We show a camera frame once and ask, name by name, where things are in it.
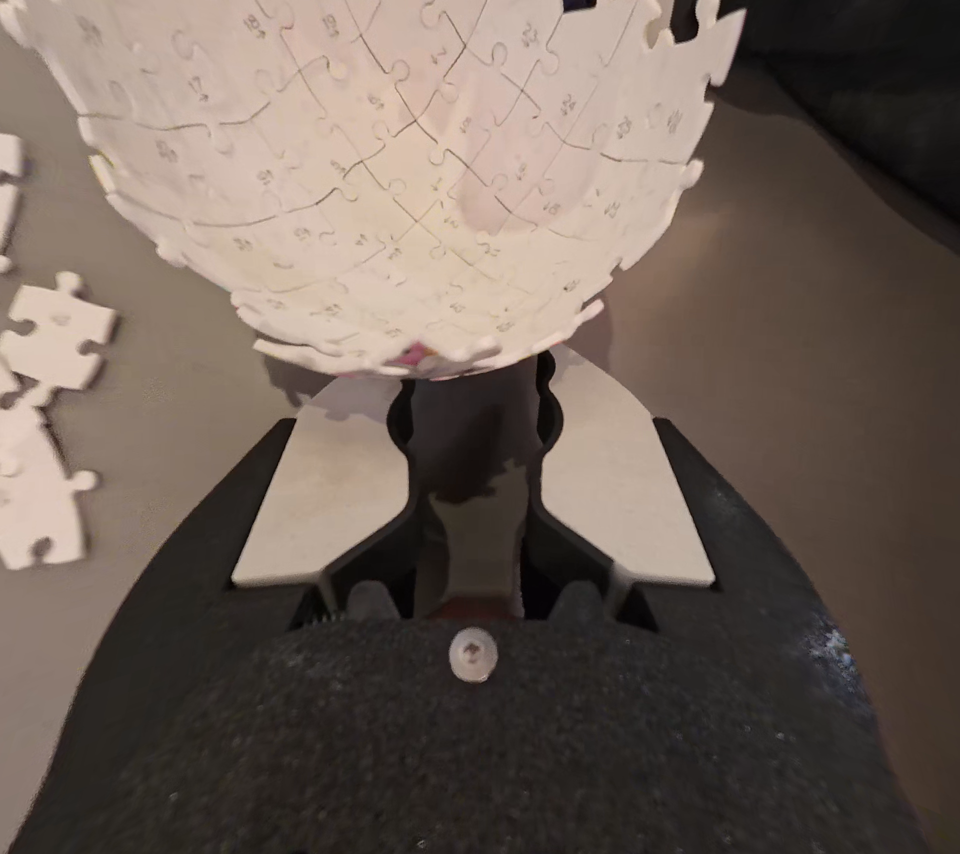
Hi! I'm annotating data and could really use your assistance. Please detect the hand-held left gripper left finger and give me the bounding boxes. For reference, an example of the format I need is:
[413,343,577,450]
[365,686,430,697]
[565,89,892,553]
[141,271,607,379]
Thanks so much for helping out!
[231,374,419,619]

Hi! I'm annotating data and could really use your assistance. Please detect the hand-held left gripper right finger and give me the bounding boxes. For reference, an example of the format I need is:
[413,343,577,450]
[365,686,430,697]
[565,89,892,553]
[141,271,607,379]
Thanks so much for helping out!
[523,346,717,619]

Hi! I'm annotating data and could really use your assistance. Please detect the puzzle pieces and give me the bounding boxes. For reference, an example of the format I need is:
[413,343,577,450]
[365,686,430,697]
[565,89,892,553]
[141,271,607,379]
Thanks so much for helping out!
[0,132,121,572]

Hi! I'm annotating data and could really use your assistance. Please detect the partly built white puzzle ball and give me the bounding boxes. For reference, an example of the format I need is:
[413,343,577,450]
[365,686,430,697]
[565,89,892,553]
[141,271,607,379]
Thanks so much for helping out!
[0,0,749,377]

